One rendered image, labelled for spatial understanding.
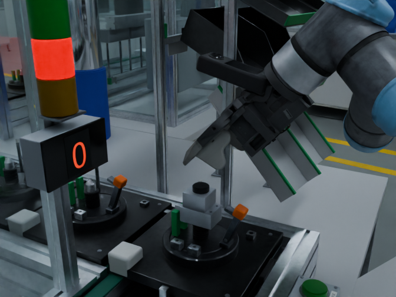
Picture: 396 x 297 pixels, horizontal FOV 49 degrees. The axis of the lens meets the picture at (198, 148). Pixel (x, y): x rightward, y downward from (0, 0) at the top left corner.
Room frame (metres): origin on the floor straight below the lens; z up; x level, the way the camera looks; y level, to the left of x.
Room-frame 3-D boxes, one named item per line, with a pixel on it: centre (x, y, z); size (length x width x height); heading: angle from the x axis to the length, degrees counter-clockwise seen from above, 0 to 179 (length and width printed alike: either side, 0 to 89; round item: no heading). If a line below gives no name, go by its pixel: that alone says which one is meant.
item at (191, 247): (0.63, 0.01, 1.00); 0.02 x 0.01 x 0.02; 62
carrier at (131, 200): (0.81, 0.22, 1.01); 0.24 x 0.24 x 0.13; 62
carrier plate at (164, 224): (0.69, 0.00, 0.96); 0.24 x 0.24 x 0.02; 62
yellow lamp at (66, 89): (0.57, 0.19, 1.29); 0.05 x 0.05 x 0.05
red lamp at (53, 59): (0.57, 0.19, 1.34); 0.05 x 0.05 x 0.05
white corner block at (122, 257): (0.65, 0.13, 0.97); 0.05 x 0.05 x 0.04; 62
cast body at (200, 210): (0.69, 0.00, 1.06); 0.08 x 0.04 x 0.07; 61
